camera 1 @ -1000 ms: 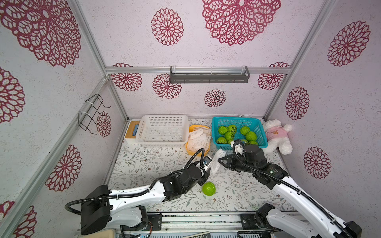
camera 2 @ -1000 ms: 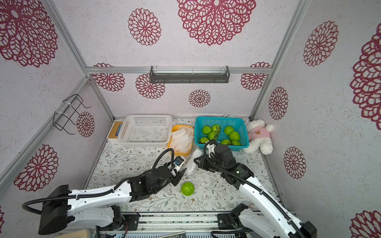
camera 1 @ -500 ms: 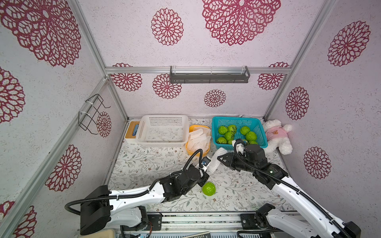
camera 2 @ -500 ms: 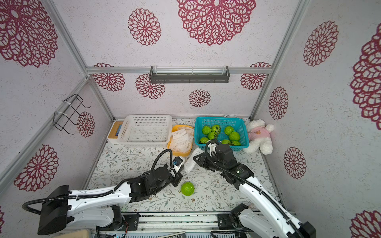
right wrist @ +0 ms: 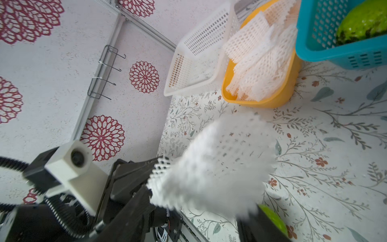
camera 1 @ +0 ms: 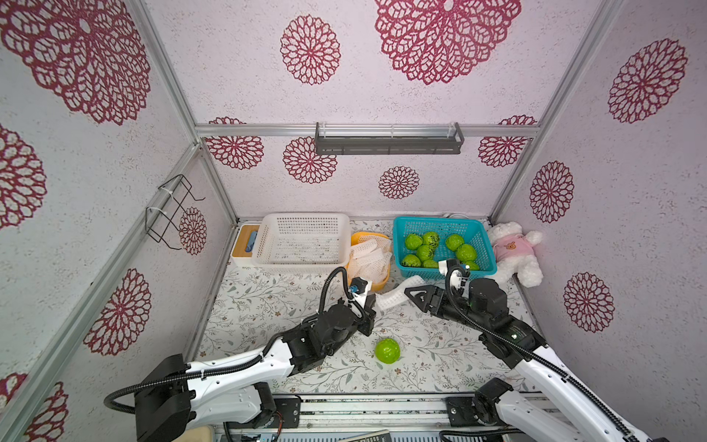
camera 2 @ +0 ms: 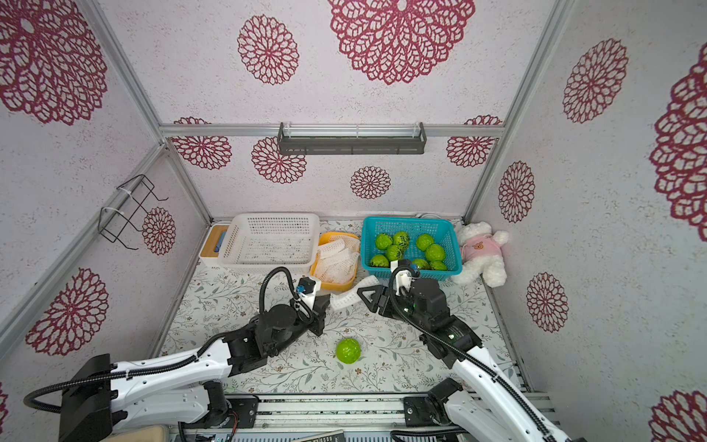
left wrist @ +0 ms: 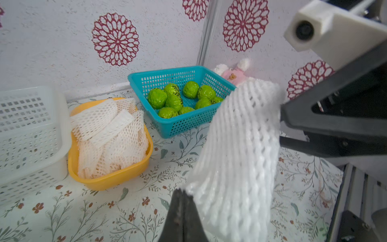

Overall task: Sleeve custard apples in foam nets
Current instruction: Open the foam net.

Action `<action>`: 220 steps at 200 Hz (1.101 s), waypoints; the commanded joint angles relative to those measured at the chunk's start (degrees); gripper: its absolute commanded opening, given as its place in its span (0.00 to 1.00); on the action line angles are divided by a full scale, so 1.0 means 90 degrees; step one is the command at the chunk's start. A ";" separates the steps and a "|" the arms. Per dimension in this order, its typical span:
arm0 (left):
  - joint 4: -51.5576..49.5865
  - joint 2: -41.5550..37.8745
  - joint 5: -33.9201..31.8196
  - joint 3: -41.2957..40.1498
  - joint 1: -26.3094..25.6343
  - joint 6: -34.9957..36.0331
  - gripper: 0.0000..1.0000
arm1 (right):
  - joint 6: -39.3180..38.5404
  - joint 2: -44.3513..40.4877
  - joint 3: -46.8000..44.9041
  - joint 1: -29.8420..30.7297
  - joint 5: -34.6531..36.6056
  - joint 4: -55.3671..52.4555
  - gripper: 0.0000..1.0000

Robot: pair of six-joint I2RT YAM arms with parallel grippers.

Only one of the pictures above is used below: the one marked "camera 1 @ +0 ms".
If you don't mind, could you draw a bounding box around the white foam net sleeve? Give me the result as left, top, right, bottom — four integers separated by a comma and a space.
376, 276, 425, 312

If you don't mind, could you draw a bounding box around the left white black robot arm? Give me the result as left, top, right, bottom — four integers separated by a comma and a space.
103, 267, 377, 441

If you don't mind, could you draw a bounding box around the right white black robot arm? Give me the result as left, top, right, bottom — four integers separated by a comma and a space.
403, 260, 650, 441

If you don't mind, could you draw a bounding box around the pile of white foam nets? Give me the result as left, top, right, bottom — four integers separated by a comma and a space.
347, 236, 393, 285

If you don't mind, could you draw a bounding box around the floral table mat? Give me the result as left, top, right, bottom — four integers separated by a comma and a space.
196, 264, 537, 393

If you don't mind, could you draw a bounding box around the teal plastic basket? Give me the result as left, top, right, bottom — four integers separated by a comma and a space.
392, 217, 497, 281

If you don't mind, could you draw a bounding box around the white teddy bear pink shirt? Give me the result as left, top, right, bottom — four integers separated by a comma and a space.
487, 222, 543, 288

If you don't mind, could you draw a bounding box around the yellow plastic tray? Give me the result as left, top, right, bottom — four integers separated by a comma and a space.
343, 230, 393, 292

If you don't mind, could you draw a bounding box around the white plastic basket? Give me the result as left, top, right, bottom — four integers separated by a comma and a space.
252, 213, 351, 274

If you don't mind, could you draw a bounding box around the white box wooden lid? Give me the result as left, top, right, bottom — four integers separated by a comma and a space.
229, 223, 260, 268

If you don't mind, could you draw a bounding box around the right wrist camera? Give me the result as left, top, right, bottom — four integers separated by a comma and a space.
438, 259, 471, 289

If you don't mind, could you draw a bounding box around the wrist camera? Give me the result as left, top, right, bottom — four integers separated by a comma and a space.
349, 276, 372, 298
438, 259, 471, 289

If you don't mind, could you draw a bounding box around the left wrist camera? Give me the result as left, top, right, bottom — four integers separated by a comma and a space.
349, 276, 372, 298

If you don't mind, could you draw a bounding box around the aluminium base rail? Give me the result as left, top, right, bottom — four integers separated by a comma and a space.
215, 393, 503, 441

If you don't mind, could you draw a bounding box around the black wire wall rack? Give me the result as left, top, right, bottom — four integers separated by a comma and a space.
143, 174, 205, 252

